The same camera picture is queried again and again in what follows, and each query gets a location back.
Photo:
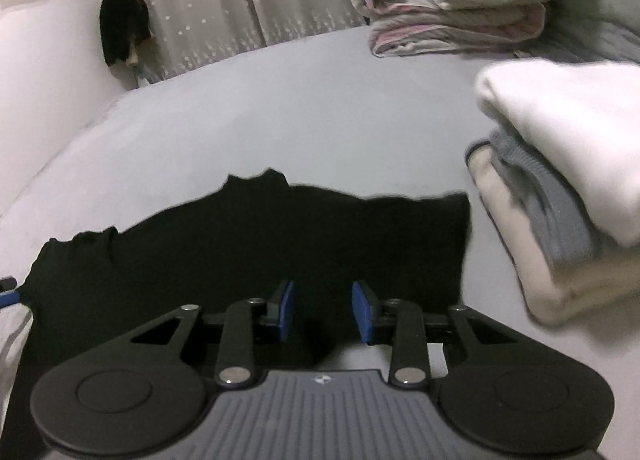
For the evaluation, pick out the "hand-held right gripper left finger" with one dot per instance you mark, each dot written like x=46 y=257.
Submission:
x=286 y=307

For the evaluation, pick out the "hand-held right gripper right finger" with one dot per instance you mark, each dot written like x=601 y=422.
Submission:
x=361 y=312

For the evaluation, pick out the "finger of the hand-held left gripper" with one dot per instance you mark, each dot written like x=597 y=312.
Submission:
x=7 y=299

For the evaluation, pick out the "beige folded garment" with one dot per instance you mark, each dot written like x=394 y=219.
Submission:
x=540 y=290

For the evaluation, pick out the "grey folded garment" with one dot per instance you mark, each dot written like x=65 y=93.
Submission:
x=550 y=220

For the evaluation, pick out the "white folded garment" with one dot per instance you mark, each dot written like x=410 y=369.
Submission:
x=575 y=140

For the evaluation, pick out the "black fluffy hanging garment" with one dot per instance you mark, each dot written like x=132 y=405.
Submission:
x=120 y=25

